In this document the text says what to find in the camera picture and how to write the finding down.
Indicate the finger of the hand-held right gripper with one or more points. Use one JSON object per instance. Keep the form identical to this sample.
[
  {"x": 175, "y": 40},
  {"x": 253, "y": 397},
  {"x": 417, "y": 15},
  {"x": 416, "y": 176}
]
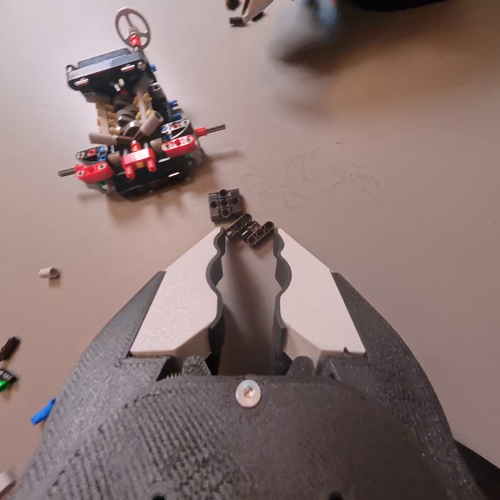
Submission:
[{"x": 257, "y": 7}]

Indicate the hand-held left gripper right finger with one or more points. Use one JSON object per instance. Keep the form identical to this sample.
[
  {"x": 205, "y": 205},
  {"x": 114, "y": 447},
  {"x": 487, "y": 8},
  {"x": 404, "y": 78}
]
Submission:
[{"x": 316, "y": 308}]

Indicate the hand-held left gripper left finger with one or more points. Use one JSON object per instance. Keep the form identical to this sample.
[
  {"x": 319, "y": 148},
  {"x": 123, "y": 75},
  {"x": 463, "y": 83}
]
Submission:
[{"x": 175, "y": 308}]

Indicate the black lego pin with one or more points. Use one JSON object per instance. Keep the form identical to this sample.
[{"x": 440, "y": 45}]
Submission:
[
  {"x": 236, "y": 21},
  {"x": 9, "y": 349}
]

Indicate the black lego connector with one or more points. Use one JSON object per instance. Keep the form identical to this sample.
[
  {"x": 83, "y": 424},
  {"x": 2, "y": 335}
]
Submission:
[
  {"x": 259, "y": 234},
  {"x": 239, "y": 226}
]

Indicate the black square lego frame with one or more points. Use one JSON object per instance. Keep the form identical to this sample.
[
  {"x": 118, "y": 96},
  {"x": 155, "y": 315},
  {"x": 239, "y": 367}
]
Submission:
[{"x": 224, "y": 205}]

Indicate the grey lego tube connector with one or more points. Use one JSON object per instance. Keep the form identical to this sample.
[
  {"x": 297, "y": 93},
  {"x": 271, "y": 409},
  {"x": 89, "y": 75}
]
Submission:
[{"x": 49, "y": 273}]

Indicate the blue lego pin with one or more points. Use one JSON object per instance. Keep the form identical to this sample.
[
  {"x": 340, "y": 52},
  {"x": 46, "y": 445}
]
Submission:
[{"x": 43, "y": 412}]

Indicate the partly built lego car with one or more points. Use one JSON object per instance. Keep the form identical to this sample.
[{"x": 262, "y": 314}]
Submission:
[{"x": 132, "y": 136}]

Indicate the green lego piece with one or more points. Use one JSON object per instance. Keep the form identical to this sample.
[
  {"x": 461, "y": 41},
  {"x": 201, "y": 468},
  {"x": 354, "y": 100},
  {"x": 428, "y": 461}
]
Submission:
[{"x": 4, "y": 384}]

